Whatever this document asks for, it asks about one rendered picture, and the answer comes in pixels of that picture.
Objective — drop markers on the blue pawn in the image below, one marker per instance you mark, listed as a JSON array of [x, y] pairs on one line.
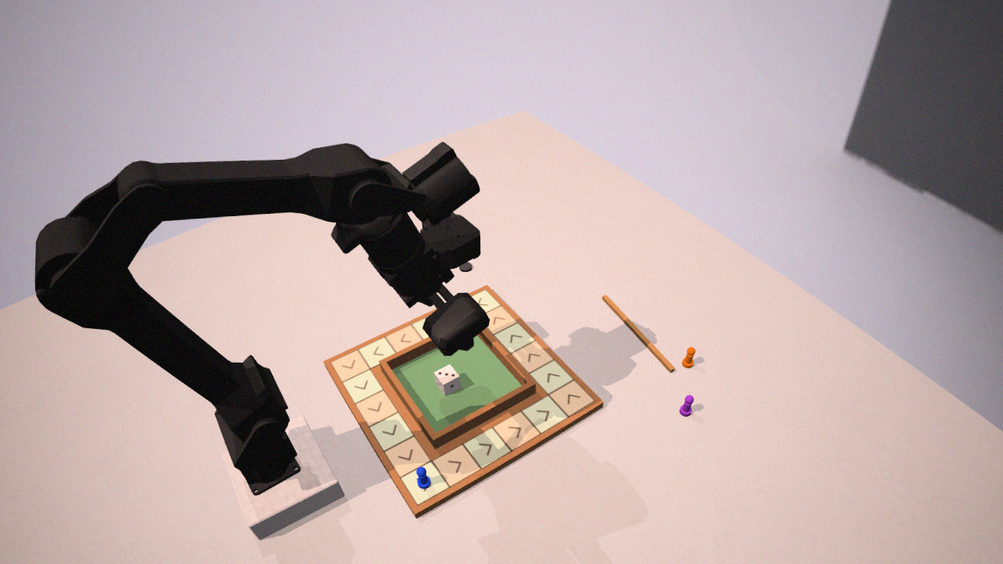
[[423, 480]]

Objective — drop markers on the square wooden game board with arrow squares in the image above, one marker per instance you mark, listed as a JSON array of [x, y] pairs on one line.
[[491, 383]]

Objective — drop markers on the purple pawn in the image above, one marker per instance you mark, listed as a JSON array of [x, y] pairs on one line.
[[685, 410]]

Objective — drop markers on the white die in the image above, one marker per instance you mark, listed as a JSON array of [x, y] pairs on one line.
[[447, 380]]

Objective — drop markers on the orange wooden stick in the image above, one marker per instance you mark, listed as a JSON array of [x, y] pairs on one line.
[[638, 334]]

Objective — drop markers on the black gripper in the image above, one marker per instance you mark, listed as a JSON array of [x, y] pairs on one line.
[[456, 322]]

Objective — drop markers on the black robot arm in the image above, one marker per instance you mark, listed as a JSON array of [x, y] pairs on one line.
[[82, 262]]

